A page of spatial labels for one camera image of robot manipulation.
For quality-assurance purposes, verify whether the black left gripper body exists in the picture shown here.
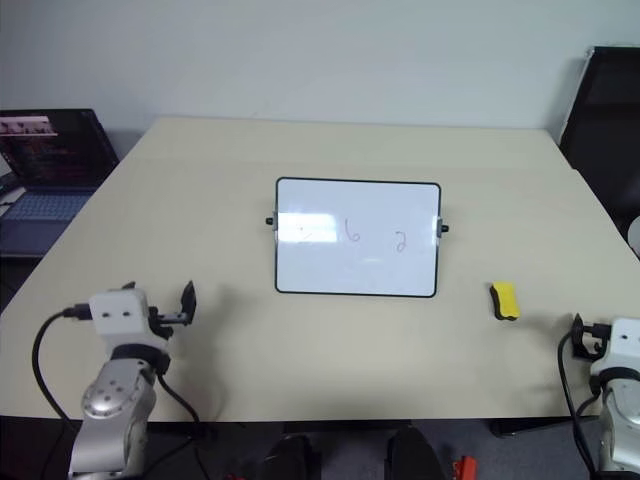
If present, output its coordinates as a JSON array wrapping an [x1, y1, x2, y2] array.
[[147, 305, 194, 342]]

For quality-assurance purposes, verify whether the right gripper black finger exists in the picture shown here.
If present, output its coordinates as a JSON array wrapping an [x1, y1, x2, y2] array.
[[570, 312, 587, 360]]

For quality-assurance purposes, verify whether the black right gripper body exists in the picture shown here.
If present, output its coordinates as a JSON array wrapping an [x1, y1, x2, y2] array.
[[581, 323, 612, 359]]

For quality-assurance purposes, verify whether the yellow and black eraser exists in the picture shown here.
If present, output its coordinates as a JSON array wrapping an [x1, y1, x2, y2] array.
[[488, 280, 523, 322]]

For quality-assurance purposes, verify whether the white object at edge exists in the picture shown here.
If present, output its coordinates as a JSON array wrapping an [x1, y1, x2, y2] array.
[[626, 214, 640, 261]]

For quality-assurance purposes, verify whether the open dark laptop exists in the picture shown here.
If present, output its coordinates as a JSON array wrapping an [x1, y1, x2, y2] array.
[[0, 108, 121, 259]]

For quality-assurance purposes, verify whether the small red object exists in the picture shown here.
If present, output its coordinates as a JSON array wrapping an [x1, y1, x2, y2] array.
[[451, 455, 479, 480]]

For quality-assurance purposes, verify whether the small black-framed whiteboard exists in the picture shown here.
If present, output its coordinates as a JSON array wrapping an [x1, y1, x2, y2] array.
[[263, 175, 450, 299]]

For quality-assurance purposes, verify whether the dark rounded shape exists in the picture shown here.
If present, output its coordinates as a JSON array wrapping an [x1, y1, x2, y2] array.
[[263, 433, 322, 480], [383, 426, 447, 480]]

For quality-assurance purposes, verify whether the black office chair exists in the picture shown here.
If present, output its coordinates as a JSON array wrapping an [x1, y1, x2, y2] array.
[[558, 45, 640, 242]]

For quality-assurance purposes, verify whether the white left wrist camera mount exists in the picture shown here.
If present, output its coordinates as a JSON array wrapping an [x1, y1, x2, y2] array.
[[88, 288, 169, 352]]

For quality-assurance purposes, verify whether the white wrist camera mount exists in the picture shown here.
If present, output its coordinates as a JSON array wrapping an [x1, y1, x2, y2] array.
[[591, 316, 640, 377], [88, 288, 169, 352]]

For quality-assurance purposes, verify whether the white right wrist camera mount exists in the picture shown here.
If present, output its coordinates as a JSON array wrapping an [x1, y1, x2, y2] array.
[[591, 316, 640, 377]]

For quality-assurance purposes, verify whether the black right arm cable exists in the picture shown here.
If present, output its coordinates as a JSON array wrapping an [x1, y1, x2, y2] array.
[[556, 331, 602, 475]]

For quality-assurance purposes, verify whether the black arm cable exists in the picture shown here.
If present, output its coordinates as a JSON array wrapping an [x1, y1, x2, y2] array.
[[31, 301, 204, 437], [556, 331, 602, 475]]

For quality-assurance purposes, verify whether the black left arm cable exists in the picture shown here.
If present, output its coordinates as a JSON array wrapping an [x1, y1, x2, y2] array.
[[31, 301, 204, 437]]

